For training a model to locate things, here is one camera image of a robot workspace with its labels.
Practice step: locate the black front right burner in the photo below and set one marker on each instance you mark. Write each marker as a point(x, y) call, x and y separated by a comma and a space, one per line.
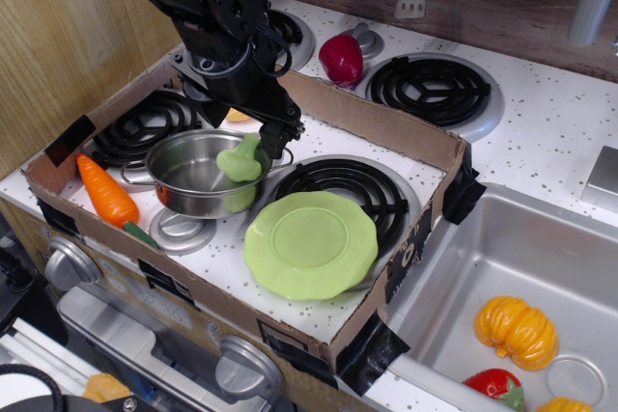
point(376, 192)

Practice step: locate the yellow toy corn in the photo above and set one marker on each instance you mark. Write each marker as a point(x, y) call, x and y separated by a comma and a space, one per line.
point(235, 116)

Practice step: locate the silver sink basin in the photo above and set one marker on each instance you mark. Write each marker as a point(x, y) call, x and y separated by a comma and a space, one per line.
point(560, 262)

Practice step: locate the silver stove knob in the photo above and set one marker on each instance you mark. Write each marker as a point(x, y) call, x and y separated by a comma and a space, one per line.
point(69, 266)
point(246, 366)

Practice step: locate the black back left burner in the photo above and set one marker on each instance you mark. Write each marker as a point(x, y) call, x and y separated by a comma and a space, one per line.
point(290, 32)

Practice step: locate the black burner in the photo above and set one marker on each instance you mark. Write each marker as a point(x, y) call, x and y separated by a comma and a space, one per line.
point(439, 91)
point(376, 192)
point(290, 32)
point(127, 140)

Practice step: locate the black back right burner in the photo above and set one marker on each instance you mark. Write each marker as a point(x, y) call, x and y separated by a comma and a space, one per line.
point(439, 91)

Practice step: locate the black front left burner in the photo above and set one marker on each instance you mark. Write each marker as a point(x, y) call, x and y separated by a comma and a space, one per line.
point(127, 140)

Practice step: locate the dark red toy pepper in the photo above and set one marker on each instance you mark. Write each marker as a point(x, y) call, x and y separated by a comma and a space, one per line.
point(342, 60)

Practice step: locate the silver left stove knob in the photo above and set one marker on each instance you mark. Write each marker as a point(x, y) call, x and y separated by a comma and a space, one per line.
point(69, 266)

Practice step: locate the silver oven door handle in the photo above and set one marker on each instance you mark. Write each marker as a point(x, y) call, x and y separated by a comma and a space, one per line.
point(133, 351)

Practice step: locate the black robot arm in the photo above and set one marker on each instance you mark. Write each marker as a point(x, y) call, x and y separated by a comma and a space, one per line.
point(229, 62)

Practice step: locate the light green toy broccoli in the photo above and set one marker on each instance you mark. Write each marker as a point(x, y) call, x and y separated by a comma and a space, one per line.
point(239, 164)

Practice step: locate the light green plate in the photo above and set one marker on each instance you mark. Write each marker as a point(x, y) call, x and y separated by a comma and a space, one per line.
point(311, 245)

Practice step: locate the orange toy bottom left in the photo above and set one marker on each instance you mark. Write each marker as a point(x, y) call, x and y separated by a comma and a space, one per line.
point(103, 387)

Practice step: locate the orange toy pumpkin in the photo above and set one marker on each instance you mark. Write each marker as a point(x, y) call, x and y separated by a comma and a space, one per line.
point(516, 330)

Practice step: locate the silver faucet base block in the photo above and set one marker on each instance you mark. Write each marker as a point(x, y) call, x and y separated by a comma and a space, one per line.
point(601, 187)

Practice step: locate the yellow toy fruit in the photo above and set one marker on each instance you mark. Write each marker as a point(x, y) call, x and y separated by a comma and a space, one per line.
point(563, 404)

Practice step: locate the silver right stove knob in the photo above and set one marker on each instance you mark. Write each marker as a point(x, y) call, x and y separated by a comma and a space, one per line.
point(246, 366)

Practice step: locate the brown cardboard fence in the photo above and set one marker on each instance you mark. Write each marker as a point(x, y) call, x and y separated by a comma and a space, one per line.
point(342, 342)

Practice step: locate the stainless steel pot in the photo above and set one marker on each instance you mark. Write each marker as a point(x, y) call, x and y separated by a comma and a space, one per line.
point(183, 172)

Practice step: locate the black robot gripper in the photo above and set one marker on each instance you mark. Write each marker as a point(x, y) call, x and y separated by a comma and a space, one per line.
point(244, 87)

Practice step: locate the orange toy carrot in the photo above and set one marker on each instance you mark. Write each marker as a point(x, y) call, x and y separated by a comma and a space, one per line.
point(110, 200)

